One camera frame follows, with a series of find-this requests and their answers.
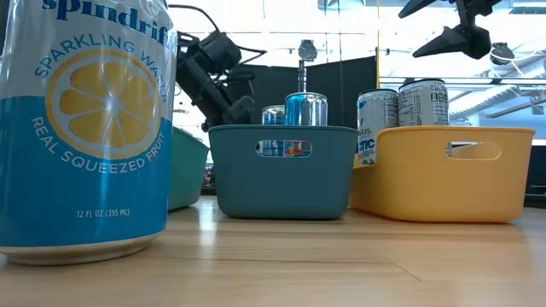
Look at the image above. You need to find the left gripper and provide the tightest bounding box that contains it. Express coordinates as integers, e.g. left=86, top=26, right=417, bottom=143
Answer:
left=176, top=59, right=258, bottom=128

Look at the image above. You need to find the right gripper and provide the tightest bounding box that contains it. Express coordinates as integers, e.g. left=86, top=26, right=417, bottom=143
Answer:
left=398, top=0, right=505, bottom=61

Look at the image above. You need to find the blue-tab Red Bull can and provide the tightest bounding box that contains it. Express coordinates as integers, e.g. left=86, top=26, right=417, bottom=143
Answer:
left=260, top=105, right=287, bottom=157
left=283, top=91, right=329, bottom=158

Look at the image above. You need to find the green plastic bin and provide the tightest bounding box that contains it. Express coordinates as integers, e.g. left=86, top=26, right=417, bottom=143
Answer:
left=167, top=125, right=210, bottom=213

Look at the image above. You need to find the black-top Celsius can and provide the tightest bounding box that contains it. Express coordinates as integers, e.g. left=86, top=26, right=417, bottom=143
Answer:
left=397, top=78, right=450, bottom=128
left=356, top=88, right=401, bottom=168

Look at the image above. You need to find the dark teal plastic bin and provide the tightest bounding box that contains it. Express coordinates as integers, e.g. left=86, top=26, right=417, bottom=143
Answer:
left=207, top=124, right=360, bottom=221

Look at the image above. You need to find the yellow plastic bin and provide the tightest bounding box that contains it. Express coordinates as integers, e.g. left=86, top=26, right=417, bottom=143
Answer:
left=348, top=125, right=537, bottom=224

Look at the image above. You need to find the Spindrift sparkling water can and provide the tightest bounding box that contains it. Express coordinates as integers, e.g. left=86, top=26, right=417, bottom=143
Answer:
left=0, top=0, right=178, bottom=266

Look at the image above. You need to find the round black device on pole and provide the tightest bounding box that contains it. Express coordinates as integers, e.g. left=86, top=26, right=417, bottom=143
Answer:
left=297, top=38, right=319, bottom=94

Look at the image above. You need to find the black folding partition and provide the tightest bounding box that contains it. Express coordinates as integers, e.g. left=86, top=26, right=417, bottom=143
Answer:
left=228, top=55, right=379, bottom=127

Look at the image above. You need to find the black hanging cable reel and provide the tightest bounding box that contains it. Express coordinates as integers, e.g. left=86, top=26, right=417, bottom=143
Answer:
left=489, top=41, right=518, bottom=67

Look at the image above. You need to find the yellow cable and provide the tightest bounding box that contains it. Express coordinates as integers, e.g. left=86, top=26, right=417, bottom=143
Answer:
left=375, top=0, right=381, bottom=90

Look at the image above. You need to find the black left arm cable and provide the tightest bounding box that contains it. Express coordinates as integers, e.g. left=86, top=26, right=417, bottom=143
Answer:
left=167, top=3, right=269, bottom=84

